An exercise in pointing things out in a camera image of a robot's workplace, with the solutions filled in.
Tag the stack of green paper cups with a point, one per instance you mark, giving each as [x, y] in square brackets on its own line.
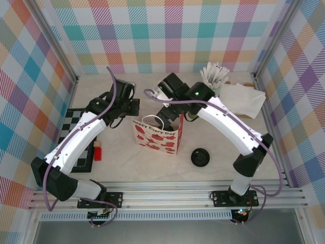
[193, 117]

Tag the aluminium side rail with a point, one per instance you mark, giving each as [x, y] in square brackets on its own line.
[269, 114]

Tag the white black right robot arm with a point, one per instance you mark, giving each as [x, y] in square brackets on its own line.
[228, 127]

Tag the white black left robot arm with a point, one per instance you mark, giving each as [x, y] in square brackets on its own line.
[81, 137]

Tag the black grey chessboard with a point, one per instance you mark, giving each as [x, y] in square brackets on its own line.
[68, 122]

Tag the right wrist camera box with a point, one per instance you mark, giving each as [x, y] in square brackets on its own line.
[162, 95]

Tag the white red paper gift bag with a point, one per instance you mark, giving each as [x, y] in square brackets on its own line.
[157, 142]

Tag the small lit circuit board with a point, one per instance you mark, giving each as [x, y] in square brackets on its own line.
[241, 213]

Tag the small tan wooden block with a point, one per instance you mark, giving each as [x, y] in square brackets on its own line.
[97, 145]

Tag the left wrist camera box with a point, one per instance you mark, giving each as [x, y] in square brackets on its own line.
[133, 87]

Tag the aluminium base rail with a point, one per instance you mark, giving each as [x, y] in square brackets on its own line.
[165, 195]

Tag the black plastic cup lid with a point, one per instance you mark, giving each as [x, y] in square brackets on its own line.
[200, 157]

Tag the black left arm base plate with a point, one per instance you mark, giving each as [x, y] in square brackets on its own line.
[114, 198]

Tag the red block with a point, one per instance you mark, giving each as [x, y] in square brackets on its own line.
[98, 154]

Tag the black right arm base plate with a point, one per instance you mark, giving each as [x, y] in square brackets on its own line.
[221, 199]

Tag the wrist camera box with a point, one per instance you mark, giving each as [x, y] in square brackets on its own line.
[162, 95]
[133, 87]

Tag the small green circuit board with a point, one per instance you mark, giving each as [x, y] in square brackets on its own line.
[100, 214]

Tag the white paper napkin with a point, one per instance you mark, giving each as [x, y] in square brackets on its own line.
[241, 99]

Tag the aluminium frame post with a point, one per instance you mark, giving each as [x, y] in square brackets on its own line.
[56, 43]
[276, 40]

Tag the white paper stick packet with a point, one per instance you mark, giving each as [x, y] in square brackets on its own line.
[210, 72]
[204, 76]
[224, 75]
[218, 76]

